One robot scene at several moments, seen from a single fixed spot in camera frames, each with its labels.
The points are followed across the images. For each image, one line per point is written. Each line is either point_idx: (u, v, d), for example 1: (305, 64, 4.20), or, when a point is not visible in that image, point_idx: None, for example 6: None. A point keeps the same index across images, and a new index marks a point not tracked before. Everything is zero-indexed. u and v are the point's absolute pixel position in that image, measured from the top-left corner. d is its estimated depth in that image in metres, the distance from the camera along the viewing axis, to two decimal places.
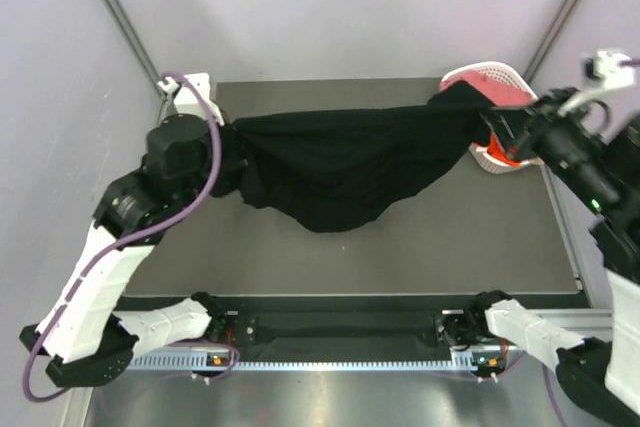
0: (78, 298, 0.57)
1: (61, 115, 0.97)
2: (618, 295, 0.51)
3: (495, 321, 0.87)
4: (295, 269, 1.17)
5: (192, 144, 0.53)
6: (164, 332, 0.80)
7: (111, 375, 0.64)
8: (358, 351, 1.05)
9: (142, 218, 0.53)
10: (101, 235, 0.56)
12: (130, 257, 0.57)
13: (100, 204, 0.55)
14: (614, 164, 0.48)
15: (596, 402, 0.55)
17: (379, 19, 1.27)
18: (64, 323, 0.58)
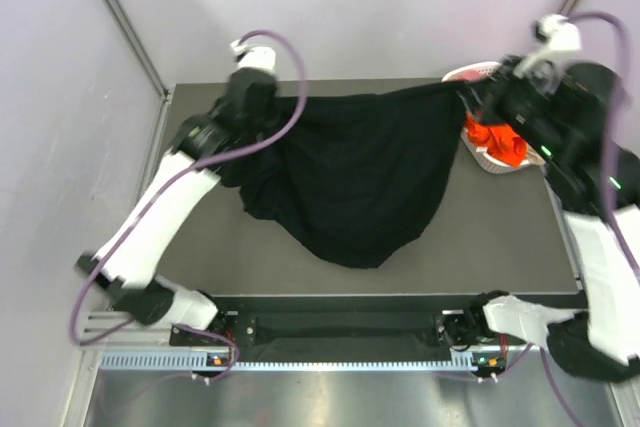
0: (152, 216, 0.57)
1: (61, 115, 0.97)
2: (582, 238, 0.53)
3: (494, 314, 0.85)
4: (295, 270, 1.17)
5: (267, 88, 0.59)
6: (187, 302, 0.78)
7: (152, 317, 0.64)
8: (361, 352, 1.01)
9: (220, 146, 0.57)
10: (175, 161, 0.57)
12: (199, 185, 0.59)
13: (178, 134, 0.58)
14: (558, 111, 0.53)
15: (583, 361, 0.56)
17: (380, 19, 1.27)
18: (130, 243, 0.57)
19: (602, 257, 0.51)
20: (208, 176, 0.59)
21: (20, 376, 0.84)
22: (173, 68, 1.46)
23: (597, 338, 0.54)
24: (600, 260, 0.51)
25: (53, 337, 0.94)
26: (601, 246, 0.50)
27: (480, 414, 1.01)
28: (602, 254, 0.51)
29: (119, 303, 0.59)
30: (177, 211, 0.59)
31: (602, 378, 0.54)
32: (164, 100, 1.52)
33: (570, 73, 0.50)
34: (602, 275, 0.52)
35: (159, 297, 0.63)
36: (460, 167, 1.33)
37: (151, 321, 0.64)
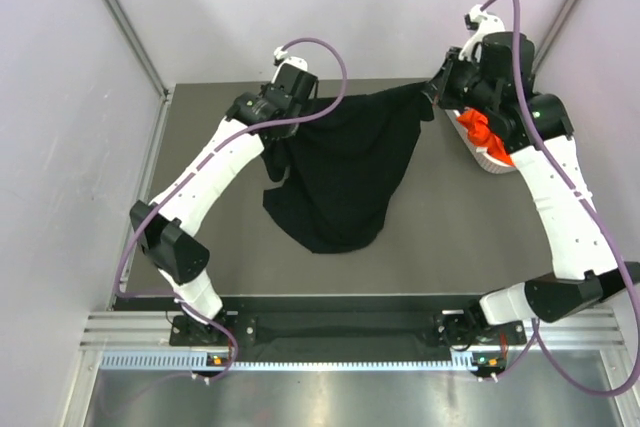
0: (207, 170, 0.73)
1: (61, 115, 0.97)
2: (528, 181, 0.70)
3: (490, 308, 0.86)
4: (295, 269, 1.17)
5: (303, 77, 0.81)
6: (203, 282, 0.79)
7: (193, 271, 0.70)
8: (360, 352, 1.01)
9: (273, 115, 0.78)
10: (232, 127, 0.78)
12: (249, 150, 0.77)
13: (233, 106, 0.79)
14: (490, 72, 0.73)
15: (554, 300, 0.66)
17: (380, 19, 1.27)
18: (188, 190, 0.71)
19: (546, 190, 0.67)
20: (258, 139, 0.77)
21: (20, 375, 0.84)
22: (173, 67, 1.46)
23: (561, 265, 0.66)
24: (544, 193, 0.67)
25: (53, 336, 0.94)
26: (541, 180, 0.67)
27: (481, 414, 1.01)
28: (543, 182, 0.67)
29: (171, 247, 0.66)
30: (226, 170, 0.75)
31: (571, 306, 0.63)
32: (164, 100, 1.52)
33: (486, 40, 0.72)
34: (546, 202, 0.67)
35: (200, 253, 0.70)
36: (461, 167, 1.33)
37: (188, 277, 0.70)
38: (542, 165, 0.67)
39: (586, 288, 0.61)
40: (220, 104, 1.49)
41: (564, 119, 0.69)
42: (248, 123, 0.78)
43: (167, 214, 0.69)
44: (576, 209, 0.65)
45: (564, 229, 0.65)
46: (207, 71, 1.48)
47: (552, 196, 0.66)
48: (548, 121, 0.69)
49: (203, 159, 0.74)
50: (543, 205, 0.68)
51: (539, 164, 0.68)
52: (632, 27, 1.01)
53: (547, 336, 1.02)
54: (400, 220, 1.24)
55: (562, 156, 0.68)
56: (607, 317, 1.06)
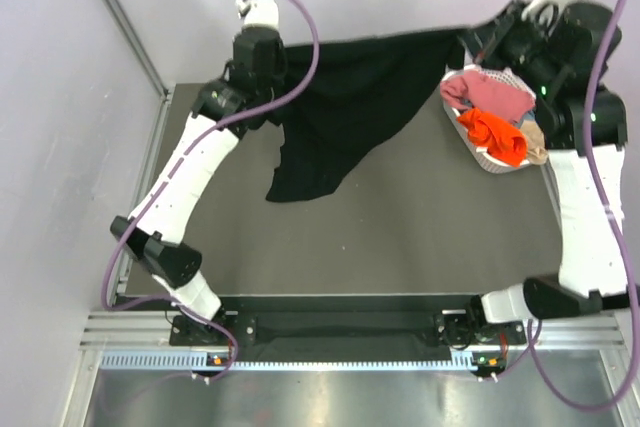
0: (180, 176, 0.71)
1: (61, 116, 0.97)
2: (560, 179, 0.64)
3: (491, 306, 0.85)
4: (296, 269, 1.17)
5: (270, 45, 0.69)
6: (199, 284, 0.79)
7: (186, 275, 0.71)
8: (360, 352, 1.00)
9: (239, 104, 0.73)
10: (201, 123, 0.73)
12: (224, 144, 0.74)
13: (200, 97, 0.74)
14: (560, 49, 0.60)
15: (550, 306, 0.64)
17: (379, 19, 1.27)
18: (165, 200, 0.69)
19: (574, 197, 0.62)
20: (229, 134, 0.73)
21: (19, 376, 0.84)
22: (173, 67, 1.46)
23: (567, 273, 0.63)
24: (573, 199, 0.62)
25: (53, 336, 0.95)
26: (574, 186, 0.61)
27: (481, 415, 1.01)
28: (575, 189, 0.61)
29: (156, 261, 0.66)
30: (201, 172, 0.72)
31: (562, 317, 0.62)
32: (164, 99, 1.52)
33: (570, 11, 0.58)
34: (572, 209, 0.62)
35: (190, 257, 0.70)
36: (461, 167, 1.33)
37: (183, 281, 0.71)
38: (578, 171, 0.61)
39: (586, 305, 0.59)
40: None
41: (620, 126, 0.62)
42: (216, 116, 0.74)
43: (147, 228, 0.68)
44: (601, 225, 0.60)
45: (582, 242, 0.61)
46: (207, 71, 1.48)
47: (578, 206, 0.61)
48: (601, 125, 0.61)
49: (174, 165, 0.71)
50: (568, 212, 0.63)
51: (575, 168, 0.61)
52: None
53: (548, 336, 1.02)
54: (403, 221, 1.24)
55: (604, 169, 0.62)
56: (608, 317, 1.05)
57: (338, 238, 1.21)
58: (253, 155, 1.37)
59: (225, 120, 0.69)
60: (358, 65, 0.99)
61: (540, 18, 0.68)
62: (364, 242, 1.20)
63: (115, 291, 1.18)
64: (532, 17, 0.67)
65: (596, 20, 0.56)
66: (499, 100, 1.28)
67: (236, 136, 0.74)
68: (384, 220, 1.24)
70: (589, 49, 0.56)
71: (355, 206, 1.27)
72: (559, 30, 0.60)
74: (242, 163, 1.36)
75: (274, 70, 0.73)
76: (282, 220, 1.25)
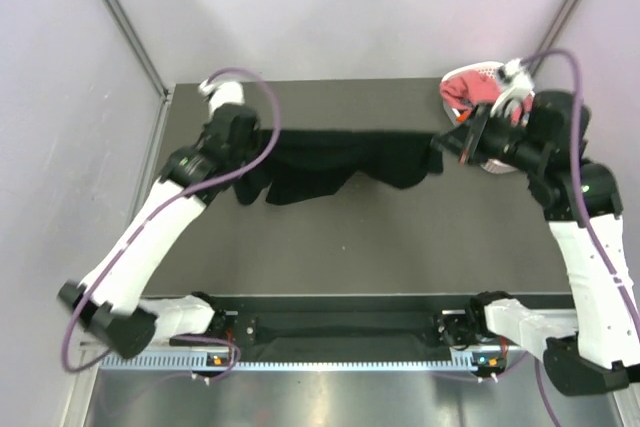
0: (139, 244, 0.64)
1: (61, 116, 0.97)
2: (567, 250, 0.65)
3: (492, 320, 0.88)
4: (295, 269, 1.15)
5: (247, 118, 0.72)
6: (176, 319, 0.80)
7: (137, 348, 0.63)
8: (359, 352, 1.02)
9: (210, 170, 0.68)
10: (168, 188, 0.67)
12: (188, 213, 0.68)
13: (168, 163, 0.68)
14: (539, 132, 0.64)
15: (576, 378, 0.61)
17: (379, 19, 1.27)
18: (120, 268, 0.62)
19: (583, 266, 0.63)
20: (195, 203, 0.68)
21: (19, 375, 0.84)
22: (173, 67, 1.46)
23: (588, 345, 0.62)
24: (581, 269, 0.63)
25: (53, 337, 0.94)
26: (581, 256, 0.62)
27: (481, 415, 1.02)
28: (581, 260, 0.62)
29: (104, 335, 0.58)
30: (163, 237, 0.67)
31: (591, 391, 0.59)
32: (164, 100, 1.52)
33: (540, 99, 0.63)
34: (582, 280, 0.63)
35: (145, 326, 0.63)
36: (460, 167, 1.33)
37: (134, 352, 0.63)
38: (584, 244, 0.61)
39: (612, 379, 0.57)
40: None
41: (614, 194, 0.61)
42: (183, 184, 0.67)
43: (97, 297, 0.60)
44: (614, 295, 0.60)
45: (597, 314, 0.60)
46: (207, 72, 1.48)
47: (589, 277, 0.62)
48: (596, 196, 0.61)
49: (132, 232, 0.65)
50: (580, 283, 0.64)
51: (580, 242, 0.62)
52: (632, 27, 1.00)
53: None
54: (403, 221, 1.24)
55: (605, 236, 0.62)
56: None
57: (338, 238, 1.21)
58: None
59: (195, 186, 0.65)
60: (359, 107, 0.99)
61: (506, 113, 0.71)
62: (364, 242, 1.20)
63: None
64: (500, 112, 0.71)
65: (564, 102, 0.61)
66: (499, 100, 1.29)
67: (200, 204, 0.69)
68: (385, 221, 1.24)
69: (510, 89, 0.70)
70: (565, 127, 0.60)
71: (356, 205, 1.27)
72: (533, 116, 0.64)
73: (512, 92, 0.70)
74: None
75: (248, 144, 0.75)
76: (282, 220, 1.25)
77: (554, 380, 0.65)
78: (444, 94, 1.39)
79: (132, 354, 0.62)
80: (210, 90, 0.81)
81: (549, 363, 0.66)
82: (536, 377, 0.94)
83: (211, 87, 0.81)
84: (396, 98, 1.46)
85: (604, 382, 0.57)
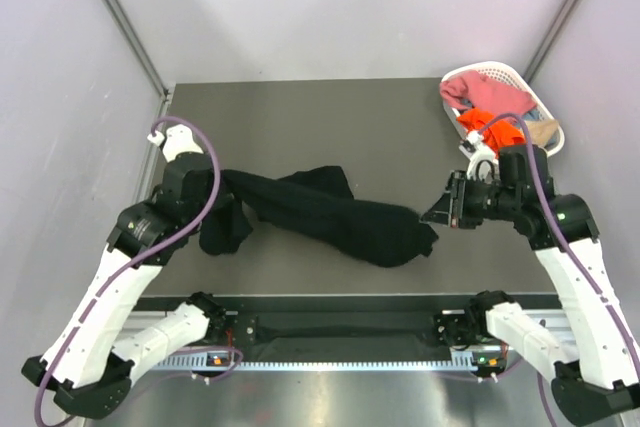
0: (92, 319, 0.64)
1: (61, 115, 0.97)
2: (557, 277, 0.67)
3: (496, 325, 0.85)
4: (295, 271, 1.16)
5: (203, 172, 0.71)
6: (161, 350, 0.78)
7: (110, 407, 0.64)
8: (361, 352, 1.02)
9: (158, 236, 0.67)
10: (115, 256, 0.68)
12: (141, 279, 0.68)
13: (115, 228, 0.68)
14: (508, 179, 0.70)
15: (583, 405, 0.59)
17: (379, 19, 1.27)
18: (76, 345, 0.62)
19: (569, 288, 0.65)
20: (146, 267, 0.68)
21: (20, 376, 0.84)
22: (172, 67, 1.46)
23: (586, 368, 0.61)
24: (569, 291, 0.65)
25: (53, 336, 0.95)
26: (566, 280, 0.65)
27: (481, 415, 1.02)
28: (568, 283, 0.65)
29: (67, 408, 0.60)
30: (117, 306, 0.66)
31: (599, 415, 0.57)
32: (164, 99, 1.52)
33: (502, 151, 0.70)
34: (573, 302, 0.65)
35: (117, 386, 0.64)
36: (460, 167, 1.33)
37: (109, 410, 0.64)
38: (569, 268, 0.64)
39: (617, 400, 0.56)
40: (219, 104, 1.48)
41: (590, 220, 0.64)
42: (134, 250, 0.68)
43: (59, 375, 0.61)
44: (604, 314, 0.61)
45: (590, 334, 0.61)
46: (207, 71, 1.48)
47: (578, 298, 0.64)
48: (573, 223, 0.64)
49: (85, 308, 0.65)
50: (572, 307, 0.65)
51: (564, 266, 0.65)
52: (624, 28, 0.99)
53: (561, 336, 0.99)
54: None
55: (587, 259, 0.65)
56: None
57: None
58: (253, 155, 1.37)
59: (139, 256, 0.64)
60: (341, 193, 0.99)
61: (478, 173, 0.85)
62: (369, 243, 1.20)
63: None
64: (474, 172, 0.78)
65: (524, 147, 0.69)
66: (498, 100, 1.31)
67: (154, 265, 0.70)
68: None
69: (476, 154, 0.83)
70: (528, 167, 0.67)
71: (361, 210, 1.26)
72: (501, 165, 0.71)
73: (480, 155, 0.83)
74: (242, 161, 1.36)
75: (202, 195, 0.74)
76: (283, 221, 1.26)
77: (564, 410, 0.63)
78: (447, 94, 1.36)
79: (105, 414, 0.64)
80: (160, 140, 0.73)
81: (555, 391, 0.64)
82: (536, 386, 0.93)
83: (160, 137, 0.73)
84: (396, 98, 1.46)
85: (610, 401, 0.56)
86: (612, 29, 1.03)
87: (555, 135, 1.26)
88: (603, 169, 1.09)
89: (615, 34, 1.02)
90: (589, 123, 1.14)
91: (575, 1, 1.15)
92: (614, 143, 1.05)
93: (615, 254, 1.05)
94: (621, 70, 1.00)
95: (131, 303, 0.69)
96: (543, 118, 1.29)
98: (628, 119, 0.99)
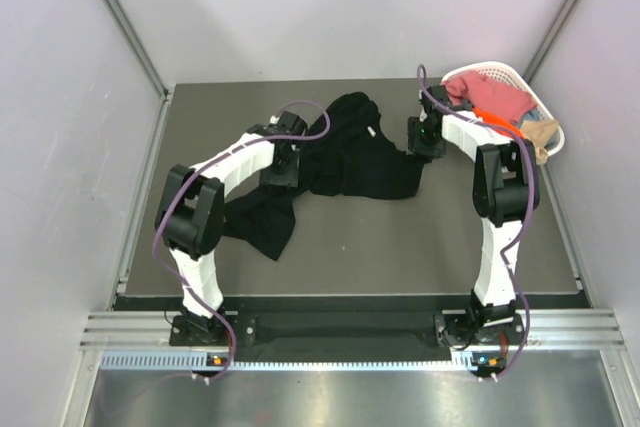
0: (241, 153, 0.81)
1: (62, 115, 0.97)
2: (457, 139, 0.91)
3: (481, 290, 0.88)
4: (300, 270, 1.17)
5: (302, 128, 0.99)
6: (209, 269, 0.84)
7: (207, 243, 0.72)
8: (358, 352, 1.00)
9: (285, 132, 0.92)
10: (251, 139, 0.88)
12: (260, 159, 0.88)
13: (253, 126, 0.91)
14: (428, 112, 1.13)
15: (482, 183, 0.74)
17: (377, 18, 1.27)
18: (224, 163, 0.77)
19: (458, 137, 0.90)
20: (269, 153, 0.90)
21: (20, 375, 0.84)
22: (172, 66, 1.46)
23: None
24: (459, 138, 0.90)
25: (54, 336, 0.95)
26: (455, 132, 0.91)
27: (482, 416, 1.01)
28: (458, 134, 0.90)
29: (204, 207, 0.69)
30: (250, 160, 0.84)
31: (487, 172, 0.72)
32: (164, 100, 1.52)
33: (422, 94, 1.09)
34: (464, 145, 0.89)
35: (218, 231, 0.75)
36: (460, 166, 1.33)
37: (203, 248, 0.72)
38: (454, 119, 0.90)
39: (487, 151, 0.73)
40: (219, 105, 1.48)
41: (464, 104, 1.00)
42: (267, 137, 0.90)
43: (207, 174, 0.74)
44: (475, 127, 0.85)
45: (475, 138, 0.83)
46: (206, 72, 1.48)
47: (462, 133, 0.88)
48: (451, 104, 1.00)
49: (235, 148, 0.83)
50: (467, 147, 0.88)
51: (452, 125, 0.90)
52: (624, 26, 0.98)
53: (546, 336, 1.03)
54: (411, 207, 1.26)
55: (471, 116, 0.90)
56: (608, 316, 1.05)
57: (338, 238, 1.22)
58: None
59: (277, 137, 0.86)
60: (348, 272, 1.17)
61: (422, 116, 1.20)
62: (371, 241, 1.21)
63: (115, 291, 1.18)
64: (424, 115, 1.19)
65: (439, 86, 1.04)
66: (498, 101, 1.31)
67: (268, 160, 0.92)
68: (394, 214, 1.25)
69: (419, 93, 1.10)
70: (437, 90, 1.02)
71: (355, 204, 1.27)
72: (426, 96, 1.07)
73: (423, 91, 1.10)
74: None
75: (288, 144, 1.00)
76: (302, 209, 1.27)
77: (486, 215, 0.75)
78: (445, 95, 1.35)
79: (200, 252, 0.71)
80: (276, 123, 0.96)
81: (479, 211, 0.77)
82: (516, 358, 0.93)
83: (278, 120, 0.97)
84: (396, 97, 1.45)
85: (481, 150, 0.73)
86: (613, 29, 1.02)
87: (555, 135, 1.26)
88: (602, 169, 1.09)
89: (615, 34, 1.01)
90: (589, 122, 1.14)
91: (575, 1, 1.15)
92: (613, 142, 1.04)
93: (617, 255, 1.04)
94: (621, 70, 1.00)
95: (251, 169, 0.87)
96: (543, 118, 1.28)
98: (627, 119, 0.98)
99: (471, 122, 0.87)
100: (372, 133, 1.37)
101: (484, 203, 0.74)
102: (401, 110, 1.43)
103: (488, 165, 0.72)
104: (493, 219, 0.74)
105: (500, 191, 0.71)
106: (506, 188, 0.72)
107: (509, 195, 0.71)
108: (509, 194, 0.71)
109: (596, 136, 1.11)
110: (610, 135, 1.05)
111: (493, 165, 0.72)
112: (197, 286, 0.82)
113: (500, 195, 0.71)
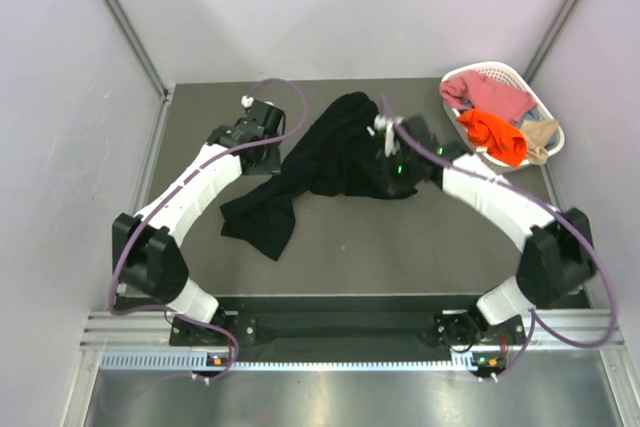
0: (194, 184, 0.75)
1: (62, 115, 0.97)
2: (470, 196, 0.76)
3: (489, 310, 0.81)
4: (301, 269, 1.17)
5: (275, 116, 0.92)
6: (192, 291, 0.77)
7: (169, 290, 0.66)
8: (358, 352, 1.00)
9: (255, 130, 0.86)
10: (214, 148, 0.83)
12: (221, 182, 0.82)
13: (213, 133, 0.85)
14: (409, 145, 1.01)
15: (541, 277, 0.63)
17: (377, 18, 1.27)
18: (175, 202, 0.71)
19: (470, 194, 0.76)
20: (236, 167, 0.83)
21: (19, 376, 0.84)
22: (172, 66, 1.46)
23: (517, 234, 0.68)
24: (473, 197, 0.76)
25: (54, 337, 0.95)
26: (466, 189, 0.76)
27: (482, 415, 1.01)
28: (470, 192, 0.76)
29: (155, 261, 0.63)
30: (208, 187, 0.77)
31: (547, 263, 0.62)
32: (164, 100, 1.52)
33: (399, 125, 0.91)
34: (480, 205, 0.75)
35: (181, 271, 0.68)
36: None
37: (165, 295, 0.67)
38: (462, 178, 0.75)
39: (540, 241, 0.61)
40: (219, 105, 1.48)
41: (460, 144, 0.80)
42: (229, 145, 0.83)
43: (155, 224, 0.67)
44: (496, 189, 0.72)
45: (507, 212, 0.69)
46: (206, 72, 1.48)
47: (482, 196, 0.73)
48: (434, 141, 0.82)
49: (188, 175, 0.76)
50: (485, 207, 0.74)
51: (461, 180, 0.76)
52: (624, 28, 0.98)
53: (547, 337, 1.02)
54: (411, 208, 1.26)
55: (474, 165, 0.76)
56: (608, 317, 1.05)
57: (338, 238, 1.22)
58: None
59: (240, 147, 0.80)
60: (348, 272, 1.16)
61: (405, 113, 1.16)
62: (371, 241, 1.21)
63: None
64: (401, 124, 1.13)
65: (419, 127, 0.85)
66: (498, 101, 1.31)
67: (239, 170, 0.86)
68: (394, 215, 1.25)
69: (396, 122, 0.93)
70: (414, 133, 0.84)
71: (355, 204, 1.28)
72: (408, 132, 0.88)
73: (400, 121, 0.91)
74: None
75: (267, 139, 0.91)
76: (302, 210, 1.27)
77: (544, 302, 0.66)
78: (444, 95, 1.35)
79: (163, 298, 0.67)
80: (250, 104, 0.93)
81: (535, 301, 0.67)
82: (517, 358, 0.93)
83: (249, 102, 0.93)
84: (396, 97, 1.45)
85: (537, 243, 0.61)
86: (613, 30, 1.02)
87: (554, 135, 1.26)
88: (602, 169, 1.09)
89: (615, 34, 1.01)
90: (589, 123, 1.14)
91: (575, 1, 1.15)
92: (614, 143, 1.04)
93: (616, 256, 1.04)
94: (621, 70, 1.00)
95: (213, 193, 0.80)
96: (543, 119, 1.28)
98: (628, 120, 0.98)
99: (491, 180, 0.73)
100: (372, 133, 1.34)
101: (541, 293, 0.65)
102: (401, 110, 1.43)
103: (551, 255, 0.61)
104: (552, 303, 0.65)
105: (565, 279, 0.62)
106: (569, 273, 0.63)
107: (574, 277, 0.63)
108: (570, 275, 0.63)
109: (596, 137, 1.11)
110: (610, 136, 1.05)
111: (555, 254, 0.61)
112: (182, 311, 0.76)
113: (568, 281, 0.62)
